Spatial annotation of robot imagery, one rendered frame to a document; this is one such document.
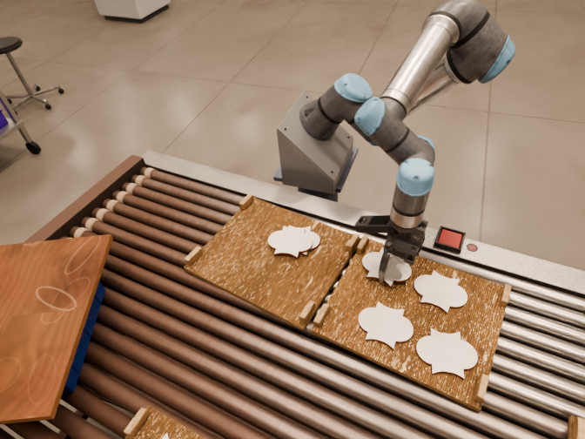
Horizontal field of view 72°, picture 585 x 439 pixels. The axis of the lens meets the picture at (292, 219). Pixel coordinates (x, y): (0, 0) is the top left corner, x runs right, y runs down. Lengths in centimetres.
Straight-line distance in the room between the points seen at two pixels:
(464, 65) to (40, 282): 125
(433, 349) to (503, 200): 200
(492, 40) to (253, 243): 84
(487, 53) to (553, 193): 201
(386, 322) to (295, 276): 28
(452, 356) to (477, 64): 74
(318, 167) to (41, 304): 91
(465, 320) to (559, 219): 190
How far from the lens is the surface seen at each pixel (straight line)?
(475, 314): 114
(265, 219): 132
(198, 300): 118
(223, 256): 124
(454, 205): 282
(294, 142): 140
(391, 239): 103
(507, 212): 287
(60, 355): 109
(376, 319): 107
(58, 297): 119
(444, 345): 107
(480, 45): 120
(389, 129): 94
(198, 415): 104
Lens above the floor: 186
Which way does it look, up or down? 45 degrees down
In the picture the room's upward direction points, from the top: 6 degrees counter-clockwise
